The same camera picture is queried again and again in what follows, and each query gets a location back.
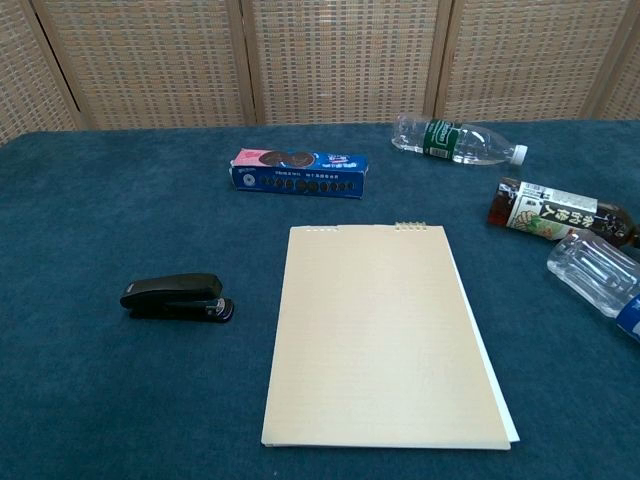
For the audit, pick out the clear bottle green label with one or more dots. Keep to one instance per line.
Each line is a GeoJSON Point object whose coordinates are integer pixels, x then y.
{"type": "Point", "coordinates": [450, 140]}

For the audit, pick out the dark tea bottle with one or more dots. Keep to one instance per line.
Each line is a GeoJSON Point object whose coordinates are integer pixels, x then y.
{"type": "Point", "coordinates": [550, 212]}

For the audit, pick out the beige spiral notepad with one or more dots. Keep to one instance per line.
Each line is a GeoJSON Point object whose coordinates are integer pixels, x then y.
{"type": "Point", "coordinates": [380, 340]}

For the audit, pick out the woven folding screen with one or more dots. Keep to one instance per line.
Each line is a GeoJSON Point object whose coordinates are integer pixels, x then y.
{"type": "Point", "coordinates": [320, 60]}

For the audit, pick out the small black stapler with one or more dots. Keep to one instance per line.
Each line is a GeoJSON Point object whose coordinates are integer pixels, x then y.
{"type": "Point", "coordinates": [170, 290]}

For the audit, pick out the clear bottle blue label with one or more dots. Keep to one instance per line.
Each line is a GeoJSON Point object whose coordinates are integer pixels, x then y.
{"type": "Point", "coordinates": [590, 272]}

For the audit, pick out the blue cookie box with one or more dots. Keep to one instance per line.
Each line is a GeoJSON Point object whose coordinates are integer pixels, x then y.
{"type": "Point", "coordinates": [300, 177]}

